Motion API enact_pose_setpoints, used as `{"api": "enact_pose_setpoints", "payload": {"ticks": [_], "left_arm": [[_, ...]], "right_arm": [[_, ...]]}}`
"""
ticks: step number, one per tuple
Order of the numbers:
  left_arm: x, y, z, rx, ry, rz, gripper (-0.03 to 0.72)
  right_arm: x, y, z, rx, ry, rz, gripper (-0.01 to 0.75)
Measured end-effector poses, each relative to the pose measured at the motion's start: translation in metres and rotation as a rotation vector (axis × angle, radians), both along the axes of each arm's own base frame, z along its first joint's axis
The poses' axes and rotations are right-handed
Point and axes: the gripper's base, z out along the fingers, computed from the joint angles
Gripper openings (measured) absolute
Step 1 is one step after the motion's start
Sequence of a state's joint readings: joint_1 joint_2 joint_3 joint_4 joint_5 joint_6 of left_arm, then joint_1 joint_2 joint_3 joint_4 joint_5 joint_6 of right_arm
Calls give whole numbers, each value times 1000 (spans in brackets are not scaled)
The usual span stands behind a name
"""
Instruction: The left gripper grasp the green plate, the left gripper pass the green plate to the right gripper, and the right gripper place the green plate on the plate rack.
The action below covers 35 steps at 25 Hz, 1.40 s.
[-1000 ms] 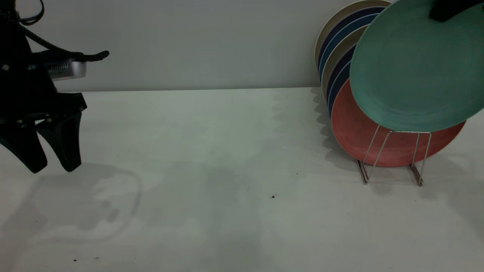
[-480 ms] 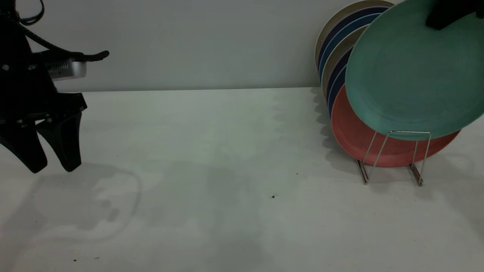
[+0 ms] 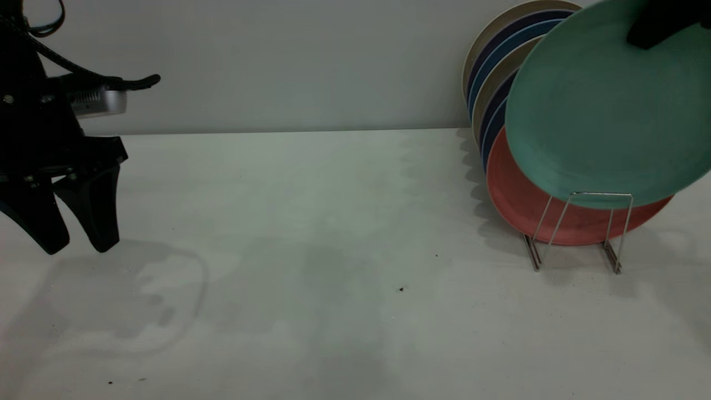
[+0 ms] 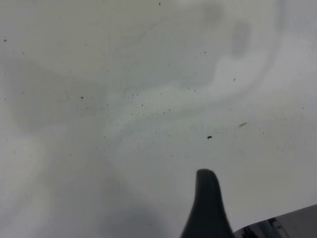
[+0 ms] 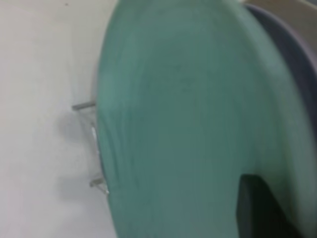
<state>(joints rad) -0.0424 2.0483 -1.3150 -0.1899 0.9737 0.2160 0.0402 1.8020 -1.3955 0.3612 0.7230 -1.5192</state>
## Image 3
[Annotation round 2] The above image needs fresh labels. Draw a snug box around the dark navy plate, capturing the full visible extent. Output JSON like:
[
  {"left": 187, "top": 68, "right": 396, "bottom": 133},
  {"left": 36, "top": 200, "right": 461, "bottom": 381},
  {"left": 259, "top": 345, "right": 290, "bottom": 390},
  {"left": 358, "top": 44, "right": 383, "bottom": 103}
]
[{"left": 467, "top": 10, "right": 578, "bottom": 102}]

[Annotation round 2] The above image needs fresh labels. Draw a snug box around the teal blue plate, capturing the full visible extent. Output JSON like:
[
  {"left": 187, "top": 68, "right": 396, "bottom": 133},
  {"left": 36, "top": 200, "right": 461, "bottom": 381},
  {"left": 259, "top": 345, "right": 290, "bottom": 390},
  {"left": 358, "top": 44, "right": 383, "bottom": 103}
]
[{"left": 468, "top": 18, "right": 564, "bottom": 120}]

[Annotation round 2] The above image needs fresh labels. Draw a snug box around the pink round plate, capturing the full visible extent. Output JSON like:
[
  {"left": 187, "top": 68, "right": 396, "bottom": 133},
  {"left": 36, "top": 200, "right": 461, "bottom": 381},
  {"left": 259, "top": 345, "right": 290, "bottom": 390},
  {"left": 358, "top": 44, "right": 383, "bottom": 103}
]
[{"left": 485, "top": 127, "right": 674, "bottom": 247}]

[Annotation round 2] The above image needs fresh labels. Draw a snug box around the silver wire plate rack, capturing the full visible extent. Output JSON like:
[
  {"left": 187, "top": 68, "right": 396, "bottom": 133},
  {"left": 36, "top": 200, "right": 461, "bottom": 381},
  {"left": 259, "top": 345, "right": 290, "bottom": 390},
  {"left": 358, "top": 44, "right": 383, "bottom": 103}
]
[{"left": 522, "top": 192, "right": 634, "bottom": 275}]

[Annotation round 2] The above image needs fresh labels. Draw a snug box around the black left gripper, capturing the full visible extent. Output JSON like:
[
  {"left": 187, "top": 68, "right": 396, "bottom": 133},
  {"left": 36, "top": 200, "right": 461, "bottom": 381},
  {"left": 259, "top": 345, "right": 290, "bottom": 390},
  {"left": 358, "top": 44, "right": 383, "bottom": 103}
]
[{"left": 0, "top": 81, "right": 128, "bottom": 255}]

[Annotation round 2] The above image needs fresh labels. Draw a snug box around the green round plate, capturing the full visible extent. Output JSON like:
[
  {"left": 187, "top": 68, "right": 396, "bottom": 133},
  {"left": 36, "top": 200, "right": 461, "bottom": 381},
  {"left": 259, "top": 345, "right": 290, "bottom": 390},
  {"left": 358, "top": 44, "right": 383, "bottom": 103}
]
[{"left": 504, "top": 0, "right": 711, "bottom": 210}]

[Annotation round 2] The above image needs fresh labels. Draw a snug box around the thin black cable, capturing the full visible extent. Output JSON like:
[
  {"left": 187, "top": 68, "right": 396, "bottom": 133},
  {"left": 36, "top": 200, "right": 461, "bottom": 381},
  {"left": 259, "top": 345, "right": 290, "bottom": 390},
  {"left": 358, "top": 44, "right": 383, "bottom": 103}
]
[{"left": 22, "top": 0, "right": 66, "bottom": 37}]

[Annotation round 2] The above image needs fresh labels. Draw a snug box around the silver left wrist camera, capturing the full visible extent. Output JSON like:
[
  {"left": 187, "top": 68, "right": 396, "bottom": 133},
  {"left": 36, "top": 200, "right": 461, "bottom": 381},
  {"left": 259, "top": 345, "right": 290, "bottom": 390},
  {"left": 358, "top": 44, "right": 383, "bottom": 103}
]
[{"left": 66, "top": 84, "right": 128, "bottom": 119}]

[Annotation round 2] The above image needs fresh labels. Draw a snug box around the beige round plate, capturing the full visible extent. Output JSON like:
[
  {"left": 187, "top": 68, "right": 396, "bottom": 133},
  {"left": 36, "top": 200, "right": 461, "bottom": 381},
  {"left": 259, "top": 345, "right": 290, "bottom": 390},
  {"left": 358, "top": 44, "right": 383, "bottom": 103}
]
[
  {"left": 471, "top": 36, "right": 545, "bottom": 145},
  {"left": 462, "top": 0, "right": 584, "bottom": 105}
]

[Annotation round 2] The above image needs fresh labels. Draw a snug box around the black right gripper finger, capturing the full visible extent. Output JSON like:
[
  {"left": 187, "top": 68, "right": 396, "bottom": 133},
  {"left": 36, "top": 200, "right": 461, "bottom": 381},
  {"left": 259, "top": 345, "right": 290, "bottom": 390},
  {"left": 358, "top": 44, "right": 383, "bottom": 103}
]
[{"left": 627, "top": 0, "right": 711, "bottom": 49}]

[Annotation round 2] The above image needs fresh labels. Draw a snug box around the dark purple plate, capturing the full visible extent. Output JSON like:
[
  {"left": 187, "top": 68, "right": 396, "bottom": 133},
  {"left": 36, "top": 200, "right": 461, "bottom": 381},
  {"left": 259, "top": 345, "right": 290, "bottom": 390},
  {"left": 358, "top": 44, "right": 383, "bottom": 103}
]
[{"left": 478, "top": 69, "right": 520, "bottom": 151}]

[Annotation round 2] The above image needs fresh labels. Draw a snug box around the blue plate with light rim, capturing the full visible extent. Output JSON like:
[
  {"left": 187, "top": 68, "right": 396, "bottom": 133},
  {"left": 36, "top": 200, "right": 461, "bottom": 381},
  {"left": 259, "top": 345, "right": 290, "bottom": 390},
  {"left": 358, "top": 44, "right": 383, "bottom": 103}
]
[{"left": 481, "top": 97, "right": 509, "bottom": 170}]

